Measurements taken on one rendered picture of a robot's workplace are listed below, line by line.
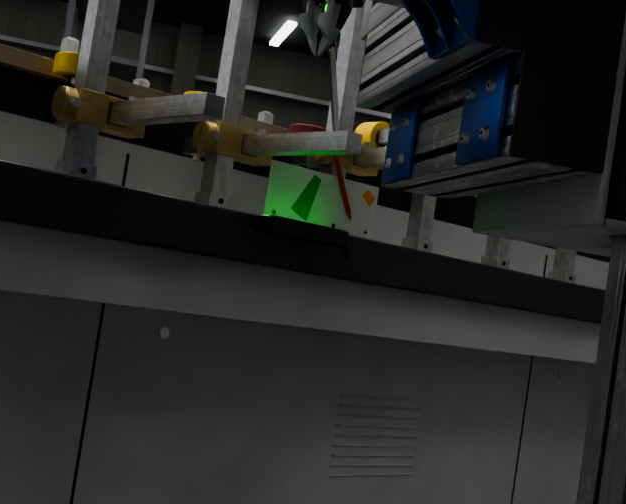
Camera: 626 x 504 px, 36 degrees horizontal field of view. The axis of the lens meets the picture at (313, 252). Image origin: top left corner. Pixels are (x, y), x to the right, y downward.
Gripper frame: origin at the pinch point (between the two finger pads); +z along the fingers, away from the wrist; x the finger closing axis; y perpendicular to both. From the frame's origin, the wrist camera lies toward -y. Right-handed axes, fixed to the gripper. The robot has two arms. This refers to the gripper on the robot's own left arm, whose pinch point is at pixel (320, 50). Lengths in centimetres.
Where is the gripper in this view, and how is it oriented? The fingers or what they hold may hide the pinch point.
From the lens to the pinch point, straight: 164.5
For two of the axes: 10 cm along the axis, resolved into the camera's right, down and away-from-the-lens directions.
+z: -1.6, 9.8, -0.6
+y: -4.8, -1.3, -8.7
